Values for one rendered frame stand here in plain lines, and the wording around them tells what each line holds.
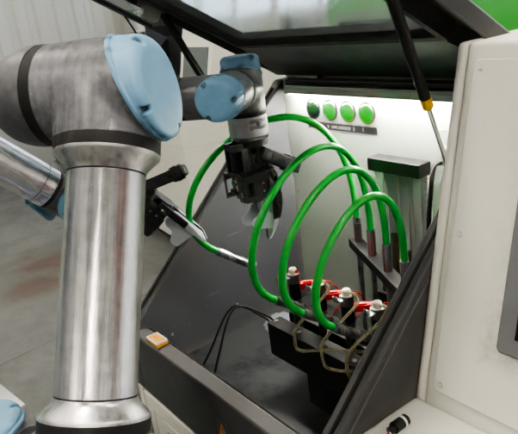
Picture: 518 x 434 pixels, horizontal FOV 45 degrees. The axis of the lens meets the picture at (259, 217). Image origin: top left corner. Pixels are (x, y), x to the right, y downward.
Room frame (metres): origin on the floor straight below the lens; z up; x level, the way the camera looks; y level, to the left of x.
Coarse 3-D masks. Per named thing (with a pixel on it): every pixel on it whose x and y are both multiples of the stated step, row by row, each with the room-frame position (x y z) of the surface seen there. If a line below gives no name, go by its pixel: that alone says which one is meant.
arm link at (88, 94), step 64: (64, 64) 0.67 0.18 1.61; (128, 64) 0.64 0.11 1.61; (64, 128) 0.64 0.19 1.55; (128, 128) 0.64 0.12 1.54; (128, 192) 0.63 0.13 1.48; (64, 256) 0.60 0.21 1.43; (128, 256) 0.60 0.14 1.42; (64, 320) 0.57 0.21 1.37; (128, 320) 0.57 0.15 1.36; (64, 384) 0.54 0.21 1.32; (128, 384) 0.55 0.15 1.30
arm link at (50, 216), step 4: (56, 160) 1.25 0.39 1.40; (52, 164) 1.24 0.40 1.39; (56, 164) 1.24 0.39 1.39; (60, 164) 1.24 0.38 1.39; (56, 168) 1.23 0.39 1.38; (60, 168) 1.23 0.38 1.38; (64, 168) 1.23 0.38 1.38; (64, 172) 1.23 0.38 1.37; (24, 200) 1.20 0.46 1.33; (28, 204) 1.20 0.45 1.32; (32, 204) 1.19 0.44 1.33; (32, 208) 1.22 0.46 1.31; (36, 208) 1.19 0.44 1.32; (40, 208) 1.19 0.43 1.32; (36, 212) 1.24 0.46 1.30; (40, 212) 1.19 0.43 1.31; (44, 212) 1.19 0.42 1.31; (48, 212) 1.20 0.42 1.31; (44, 216) 1.19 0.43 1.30; (48, 216) 1.20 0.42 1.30; (52, 216) 1.21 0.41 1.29
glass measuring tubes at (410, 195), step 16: (368, 160) 1.33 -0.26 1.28; (384, 160) 1.30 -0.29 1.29; (400, 160) 1.28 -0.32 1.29; (416, 160) 1.26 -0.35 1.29; (384, 176) 1.34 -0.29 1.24; (400, 176) 1.27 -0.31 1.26; (416, 176) 1.22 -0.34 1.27; (384, 192) 1.33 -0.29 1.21; (400, 192) 1.27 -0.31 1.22; (416, 192) 1.24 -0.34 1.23; (400, 208) 1.30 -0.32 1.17; (416, 208) 1.24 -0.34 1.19; (416, 224) 1.24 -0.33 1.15; (416, 240) 1.24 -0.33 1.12; (384, 288) 1.33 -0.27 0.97
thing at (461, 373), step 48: (480, 48) 0.95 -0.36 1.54; (480, 96) 0.92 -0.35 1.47; (480, 144) 0.90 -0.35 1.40; (480, 192) 0.88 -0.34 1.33; (480, 240) 0.87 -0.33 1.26; (432, 288) 0.91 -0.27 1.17; (480, 288) 0.85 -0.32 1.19; (432, 336) 0.90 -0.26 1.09; (480, 336) 0.83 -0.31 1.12; (432, 384) 0.88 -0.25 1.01; (480, 384) 0.81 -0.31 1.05
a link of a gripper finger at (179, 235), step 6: (168, 222) 1.22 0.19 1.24; (174, 222) 1.22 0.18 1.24; (174, 228) 1.22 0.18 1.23; (180, 228) 1.22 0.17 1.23; (186, 228) 1.21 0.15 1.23; (192, 228) 1.21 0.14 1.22; (198, 228) 1.23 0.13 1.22; (174, 234) 1.22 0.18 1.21; (180, 234) 1.21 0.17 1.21; (186, 234) 1.21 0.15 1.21; (192, 234) 1.21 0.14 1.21; (198, 234) 1.21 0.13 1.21; (174, 240) 1.21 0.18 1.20; (180, 240) 1.21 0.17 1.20; (204, 240) 1.22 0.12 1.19
